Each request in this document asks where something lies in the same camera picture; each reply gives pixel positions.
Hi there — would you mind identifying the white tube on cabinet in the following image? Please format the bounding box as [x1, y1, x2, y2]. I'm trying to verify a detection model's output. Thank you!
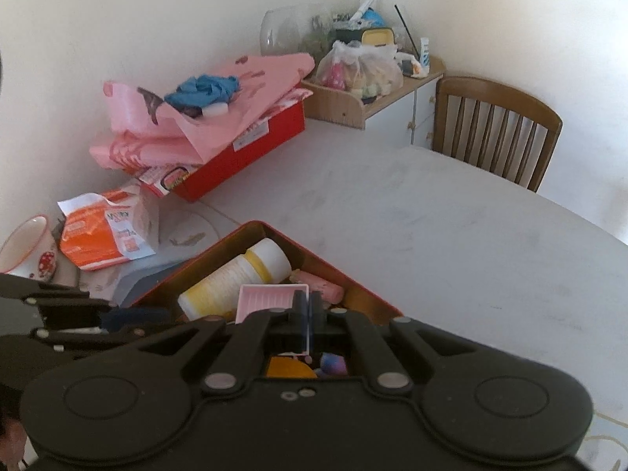
[419, 37, 430, 72]

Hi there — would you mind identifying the clear glass vase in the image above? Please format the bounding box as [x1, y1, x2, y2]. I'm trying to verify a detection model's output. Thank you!
[260, 3, 333, 62]

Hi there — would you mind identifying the blue cloth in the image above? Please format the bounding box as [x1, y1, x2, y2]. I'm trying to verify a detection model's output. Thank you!
[164, 75, 241, 118]

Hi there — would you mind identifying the white red-patterned mug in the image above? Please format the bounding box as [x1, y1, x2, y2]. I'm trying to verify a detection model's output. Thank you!
[0, 215, 58, 282]

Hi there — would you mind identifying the orange white snack packet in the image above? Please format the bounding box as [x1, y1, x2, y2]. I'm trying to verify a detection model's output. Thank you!
[57, 181, 160, 271]

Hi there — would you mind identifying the pink eraser block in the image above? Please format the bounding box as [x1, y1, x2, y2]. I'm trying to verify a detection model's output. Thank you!
[288, 269, 345, 305]

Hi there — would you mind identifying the large red cardboard box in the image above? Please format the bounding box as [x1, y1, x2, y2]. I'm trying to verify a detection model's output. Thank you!
[137, 88, 313, 202]

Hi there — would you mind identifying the purple blue plush toy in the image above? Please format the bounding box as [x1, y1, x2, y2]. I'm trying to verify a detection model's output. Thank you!
[315, 353, 348, 378]

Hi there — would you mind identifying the orange ball toy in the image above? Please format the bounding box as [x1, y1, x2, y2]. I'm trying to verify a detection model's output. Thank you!
[265, 356, 317, 378]

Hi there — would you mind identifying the white yellow-labelled bottle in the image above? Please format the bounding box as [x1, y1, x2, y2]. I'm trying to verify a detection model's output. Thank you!
[178, 238, 292, 321]

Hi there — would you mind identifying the brown wooden chair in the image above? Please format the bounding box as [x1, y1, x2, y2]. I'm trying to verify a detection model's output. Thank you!
[431, 75, 563, 192]

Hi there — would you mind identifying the yellow lidded container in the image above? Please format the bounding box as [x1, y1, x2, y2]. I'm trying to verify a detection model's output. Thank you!
[360, 28, 395, 47]

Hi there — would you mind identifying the pink plastic dustpan tray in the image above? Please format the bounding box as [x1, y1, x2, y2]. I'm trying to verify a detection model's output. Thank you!
[235, 284, 311, 356]

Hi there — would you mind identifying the clear plastic bag of items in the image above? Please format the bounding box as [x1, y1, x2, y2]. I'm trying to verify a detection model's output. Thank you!
[314, 40, 403, 100]

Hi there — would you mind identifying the white wooden side cabinet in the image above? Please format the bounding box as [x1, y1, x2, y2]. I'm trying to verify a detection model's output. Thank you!
[302, 57, 446, 149]

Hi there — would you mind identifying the red gold-lined tin box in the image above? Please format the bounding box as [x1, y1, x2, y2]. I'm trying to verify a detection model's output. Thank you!
[131, 221, 401, 324]

